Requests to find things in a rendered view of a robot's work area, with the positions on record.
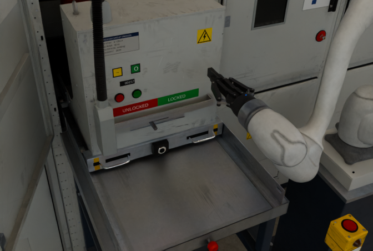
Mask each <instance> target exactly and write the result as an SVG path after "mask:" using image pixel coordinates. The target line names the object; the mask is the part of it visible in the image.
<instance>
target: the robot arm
mask: <svg viewBox="0 0 373 251"><path fill-rule="evenodd" d="M372 23H373V0H351V2H350V4H349V6H348V8H347V10H346V12H345V14H344V16H343V18H342V20H341V22H340V24H339V26H338V28H337V30H336V33H335V35H334V37H333V40H332V43H331V46H330V49H329V53H328V56H327V60H326V64H325V69H324V73H323V76H322V80H321V84H320V89H319V93H318V97H317V100H316V104H315V108H314V111H313V113H312V115H311V117H310V119H309V120H308V121H307V123H306V124H305V125H304V126H303V127H301V128H296V127H295V126H294V125H293V124H292V123H291V122H290V121H288V120H287V119H286V118H285V117H283V116H282V115H281V114H279V113H277V112H274V111H273V110H272V109H271V108H270V107H269V106H267V105H266V104H265V103H264V102H263V101H262V100H260V99H256V98H255V97H254V92H255V89H253V88H250V87H247V86H246V85H244V84H242V83H240V82H239V81H237V80H236V79H234V78H232V77H229V79H227V78H224V77H223V76H222V75H221V74H219V73H218V72H217V71H215V70H214V69H213V68H212V67H210V68H208V74H207V76H208V77H209V78H210V81H211V91H212V93H213V95H214V97H215V99H216V101H217V104H216V105H217V106H218V107H220V106H221V104H226V106H227V107H229V108H231V110H232V111H233V113H234V114H235V115H236V116H237V118H238V121H239V123H240V124H241V125H242V126H243V127H244V128H245V129H246V131H247V132H248V133H249V134H250V135H251V137H252V139H253V141H254V142H255V144H256V145H257V146H258V148H259V149H260V150H261V151H262V153H263V154H264V155H265V156H266V157H267V158H269V159H270V160H271V161H272V163H273V165H274V166H275V167H276V168H277V170H278V171H279V172H280V173H281V174H283V175H284V176H285V177H287V178H289V179H291V180H293V181H295V182H299V183H303V182H308V181H310V180H312V179H313V178H314V177H315V176H316V174H317V172H318V170H319V163H320V157H321V154H322V151H323V149H324V148H323V146H322V138H323V136H324V134H325V132H326V130H327V128H328V126H329V123H330V121H331V119H332V115H333V113H334V110H335V107H336V104H337V100H338V97H339V94H340V91H341V87H342V84H343V81H344V78H345V75H346V71H347V68H348V66H349V62H350V59H351V56H352V53H353V51H354V48H355V46H356V44H357V42H358V40H359V38H360V37H361V35H362V34H363V33H364V32H365V31H366V30H367V28H368V27H369V26H370V25H371V24H372ZM221 94H222V95H223V96H224V97H225V99H226V100H224V98H223V97H222V96H221ZM335 127H336V129H337V133H335V134H326V135H325V138H324V139H325V140H326V141H327V142H329V143H330V144H331V145H332V146H333V147H334V148H335V150H336V151H337V152H338V153H339V154H340V155H341V156H342V157H343V159H344V161H345V163H346V164H348V165H352V164H354V163H356V162H360V161H364V160H368V159H373V86H372V85H364V86H360V87H358V88H357V89H356V90H355V91H353V93H351V94H350V95H349V97H348V98H347V100H346V102H345V104H344V106H343V109H342V112H341V116H340V120H339V122H337V123H336V124H335Z"/></svg>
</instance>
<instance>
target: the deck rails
mask: <svg viewBox="0 0 373 251"><path fill-rule="evenodd" d="M65 119H66V123H67V129H68V130H67V134H68V137H69V139H70V142H71V144H72V146H73V149H74V151H75V154H76V156H77V158H78V161H79V164H80V166H81V168H82V171H83V173H84V176H85V178H86V180H87V183H88V185H89V188H90V191H91V193H92V195H93V198H94V200H95V203H96V205H97V208H98V210H99V212H100V215H101V217H102V220H103V223H104V225H105V228H106V230H107V232H108V235H109V237H110V240H111V242H112V245H113V247H114V250H115V251H130V249H129V247H128V245H127V243H126V240H125V238H124V235H123V233H122V231H121V229H120V226H119V224H118V222H117V220H116V217H115V215H114V213H113V211H112V208H111V206H110V204H109V202H108V199H107V197H106V195H105V192H104V190H103V188H102V185H101V183H100V181H99V179H98V176H97V174H96V172H95V171H92V172H89V170H88V167H87V165H86V163H85V160H84V158H83V156H82V153H81V151H80V149H79V147H80V146H84V145H83V142H82V140H81V138H80V136H79V133H78V131H77V129H71V127H70V125H69V123H68V120H67V118H65ZM215 139H216V140H217V142H218V143H219V144H220V145H221V146H222V148H223V149H224V150H225V151H226V152H227V153H228V155H229V156H230V157H231V159H232V160H233V161H234V162H235V163H236V165H237V166H238V167H239V168H240V169H241V170H242V172H243V173H244V174H245V175H246V176H247V178H248V179H249V180H250V181H251V182H252V184H253V185H254V186H255V187H256V189H257V190H258V191H259V192H260V193H261V195H262V196H263V197H264V198H265V199H266V200H267V202H268V203H269V204H270V205H271V206H272V208H275V207H278V206H280V205H283V198H284V193H285V190H284V189H283V188H282V186H281V185H280V184H279V183H278V182H277V181H276V180H275V179H274V178H273V177H272V175H271V174H270V173H269V172H268V171H267V170H266V169H265V168H264V167H263V166H262V164H261V163H260V162H259V161H258V160H257V159H256V158H255V157H254V156H253V155H252V153H251V152H250V151H249V150H248V149H247V148H246V146H245V145H243V144H242V142H241V141H240V140H239V139H238V138H237V137H236V135H235V134H234V133H233V132H232V131H231V130H230V129H229V128H228V127H227V126H226V124H225V123H224V122H223V127H222V134H219V135H216V136H215ZM277 187H278V188H279V189H280V190H281V191H282V192H281V193H280V192H279V191H278V189H277Z"/></svg>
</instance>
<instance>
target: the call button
mask: <svg viewBox="0 0 373 251"><path fill-rule="evenodd" d="M343 226H344V227H345V228H346V229H347V230H351V231H353V230H356V228H357V226H356V224H355V223H354V222H353V221H351V220H345V221H344V222H343Z"/></svg>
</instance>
